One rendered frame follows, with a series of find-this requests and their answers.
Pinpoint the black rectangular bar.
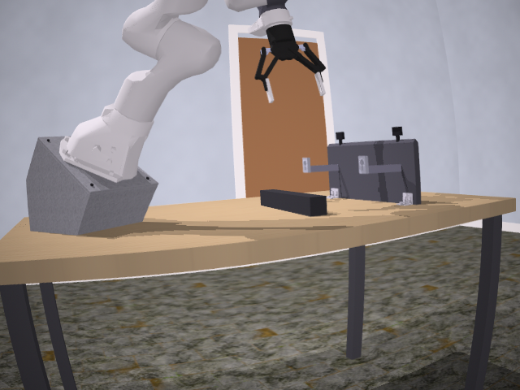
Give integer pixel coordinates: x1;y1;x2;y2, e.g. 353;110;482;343
260;189;327;217

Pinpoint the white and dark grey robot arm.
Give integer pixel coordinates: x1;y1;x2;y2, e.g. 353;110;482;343
59;0;293;183

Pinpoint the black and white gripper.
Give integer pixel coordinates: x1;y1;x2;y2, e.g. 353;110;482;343
254;24;326;103

